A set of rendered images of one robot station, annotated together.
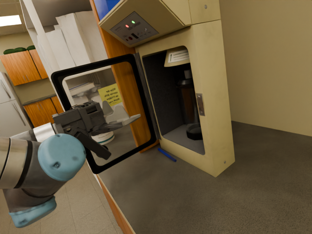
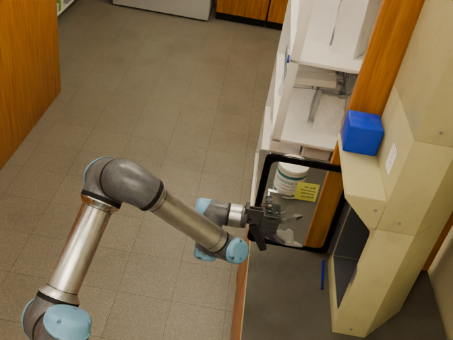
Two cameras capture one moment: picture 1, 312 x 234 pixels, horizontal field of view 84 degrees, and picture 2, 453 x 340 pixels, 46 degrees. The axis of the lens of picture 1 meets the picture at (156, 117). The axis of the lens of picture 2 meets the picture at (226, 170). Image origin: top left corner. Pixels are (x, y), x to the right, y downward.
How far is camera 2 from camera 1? 1.28 m
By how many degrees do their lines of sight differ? 30
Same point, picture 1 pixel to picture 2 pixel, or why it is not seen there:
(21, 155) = (222, 243)
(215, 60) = (388, 258)
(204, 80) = (365, 264)
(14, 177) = (214, 250)
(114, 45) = not seen: hidden behind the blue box
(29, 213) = (203, 256)
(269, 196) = not seen: outside the picture
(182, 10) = (371, 218)
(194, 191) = (305, 324)
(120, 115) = (288, 236)
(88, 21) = not seen: outside the picture
